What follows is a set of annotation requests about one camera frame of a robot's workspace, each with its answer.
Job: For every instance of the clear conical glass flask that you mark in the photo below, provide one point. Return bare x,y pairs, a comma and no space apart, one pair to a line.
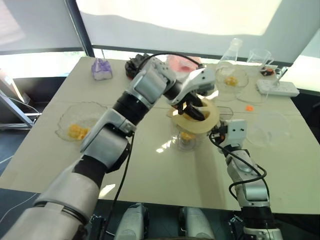
231,53

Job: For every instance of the black crumpled object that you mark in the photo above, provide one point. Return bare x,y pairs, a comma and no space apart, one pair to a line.
133,65

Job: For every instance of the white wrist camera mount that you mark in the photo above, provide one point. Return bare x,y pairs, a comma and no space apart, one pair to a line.
200,77
237,130

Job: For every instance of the small orange piece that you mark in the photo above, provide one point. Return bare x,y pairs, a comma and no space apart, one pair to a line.
249,108

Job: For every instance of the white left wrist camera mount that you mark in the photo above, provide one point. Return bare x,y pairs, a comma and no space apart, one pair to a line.
200,77

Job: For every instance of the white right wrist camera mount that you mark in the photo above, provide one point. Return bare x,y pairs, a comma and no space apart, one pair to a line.
237,130

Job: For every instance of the white power strip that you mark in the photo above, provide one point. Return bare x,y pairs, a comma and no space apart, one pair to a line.
277,88

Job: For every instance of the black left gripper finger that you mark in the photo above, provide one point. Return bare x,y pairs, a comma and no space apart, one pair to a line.
181,109
197,112

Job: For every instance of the yellow-orange food pieces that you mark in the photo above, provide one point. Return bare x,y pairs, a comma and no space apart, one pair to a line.
187,136

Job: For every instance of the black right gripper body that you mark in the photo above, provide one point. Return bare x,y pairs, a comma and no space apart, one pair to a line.
220,130

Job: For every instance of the clear glass beaker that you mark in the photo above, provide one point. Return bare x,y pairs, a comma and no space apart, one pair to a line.
260,57

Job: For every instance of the wavy-rimmed glass bowl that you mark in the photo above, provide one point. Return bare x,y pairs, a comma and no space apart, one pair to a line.
75,112

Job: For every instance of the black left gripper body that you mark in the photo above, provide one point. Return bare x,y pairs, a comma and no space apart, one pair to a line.
205,89

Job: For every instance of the round glass bowl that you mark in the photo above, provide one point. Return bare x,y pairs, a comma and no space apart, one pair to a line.
241,75

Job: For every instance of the empty clear glass bowl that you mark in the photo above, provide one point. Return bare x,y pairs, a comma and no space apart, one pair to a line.
275,140

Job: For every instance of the dark window frame post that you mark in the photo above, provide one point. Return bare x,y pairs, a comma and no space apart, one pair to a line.
78,27

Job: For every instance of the small orange black object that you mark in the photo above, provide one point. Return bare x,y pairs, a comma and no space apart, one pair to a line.
267,71

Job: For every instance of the silver rounded robot shell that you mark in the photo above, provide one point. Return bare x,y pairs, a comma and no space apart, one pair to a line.
197,225
131,222

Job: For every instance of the yellow-orange food pile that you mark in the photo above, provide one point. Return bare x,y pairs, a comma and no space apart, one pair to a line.
231,81

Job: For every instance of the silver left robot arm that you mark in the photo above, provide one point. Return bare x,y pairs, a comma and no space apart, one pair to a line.
145,87

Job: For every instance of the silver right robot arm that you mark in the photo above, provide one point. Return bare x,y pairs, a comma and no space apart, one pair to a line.
250,190

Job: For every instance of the pink translucent bowl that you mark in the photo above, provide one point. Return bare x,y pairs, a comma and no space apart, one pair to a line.
182,63

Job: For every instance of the grey metal stand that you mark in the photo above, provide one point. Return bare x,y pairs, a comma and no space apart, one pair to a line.
15,100

